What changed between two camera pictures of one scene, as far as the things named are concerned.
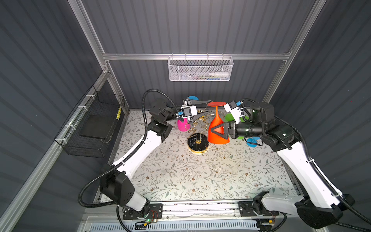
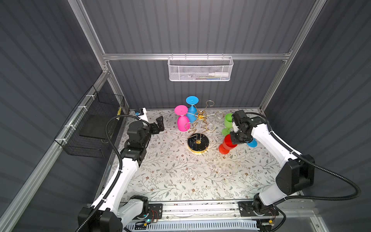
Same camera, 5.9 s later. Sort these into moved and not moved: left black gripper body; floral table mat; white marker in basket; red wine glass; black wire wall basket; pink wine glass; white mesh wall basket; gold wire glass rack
Moved: left black gripper body; red wine glass
Not moved: pink wine glass; gold wire glass rack; floral table mat; white marker in basket; black wire wall basket; white mesh wall basket
